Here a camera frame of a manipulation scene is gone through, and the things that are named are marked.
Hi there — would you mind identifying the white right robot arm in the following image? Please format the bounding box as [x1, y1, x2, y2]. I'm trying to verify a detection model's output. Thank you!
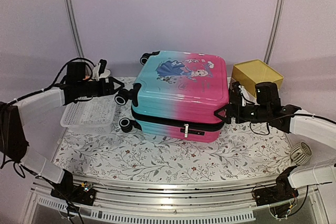
[214, 81, 335, 206]

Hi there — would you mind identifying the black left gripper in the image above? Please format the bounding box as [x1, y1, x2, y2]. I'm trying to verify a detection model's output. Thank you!
[77, 76, 125, 97]

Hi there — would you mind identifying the aluminium front rail frame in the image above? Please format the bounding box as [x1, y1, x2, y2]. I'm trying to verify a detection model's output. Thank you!
[20, 176, 329, 223]

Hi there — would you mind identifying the yellow top drawer box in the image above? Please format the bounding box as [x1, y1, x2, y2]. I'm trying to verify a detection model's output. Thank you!
[231, 59, 284, 98]

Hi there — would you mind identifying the right wall aluminium post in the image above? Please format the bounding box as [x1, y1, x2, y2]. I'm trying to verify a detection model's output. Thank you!
[263, 0, 285, 64]

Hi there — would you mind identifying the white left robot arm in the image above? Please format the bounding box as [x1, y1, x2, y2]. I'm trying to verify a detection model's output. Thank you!
[1, 58, 124, 204]

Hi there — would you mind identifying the white perforated plastic basket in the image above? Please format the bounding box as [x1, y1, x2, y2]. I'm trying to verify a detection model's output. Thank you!
[60, 96, 116, 134]

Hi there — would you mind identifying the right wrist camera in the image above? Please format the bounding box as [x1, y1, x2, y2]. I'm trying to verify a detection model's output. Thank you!
[232, 81, 249, 106]

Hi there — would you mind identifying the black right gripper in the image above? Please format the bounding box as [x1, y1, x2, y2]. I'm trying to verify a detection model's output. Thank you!
[214, 103, 270, 125]

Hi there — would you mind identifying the wall aluminium post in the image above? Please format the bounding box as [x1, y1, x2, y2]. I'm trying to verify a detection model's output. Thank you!
[64, 0, 85, 59]
[263, 0, 285, 64]

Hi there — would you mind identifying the floral patterned table mat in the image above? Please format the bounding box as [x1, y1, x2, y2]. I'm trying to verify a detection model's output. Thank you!
[51, 76, 296, 183]

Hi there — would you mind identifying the left wall aluminium post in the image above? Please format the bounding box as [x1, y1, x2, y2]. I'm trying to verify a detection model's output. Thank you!
[64, 0, 85, 59]

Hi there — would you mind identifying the white ceramic bowl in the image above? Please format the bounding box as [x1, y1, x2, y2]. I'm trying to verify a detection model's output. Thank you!
[100, 69, 111, 78]

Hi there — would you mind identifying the pink and teal kids suitcase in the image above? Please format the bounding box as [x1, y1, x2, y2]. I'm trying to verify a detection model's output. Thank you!
[114, 50, 229, 143]

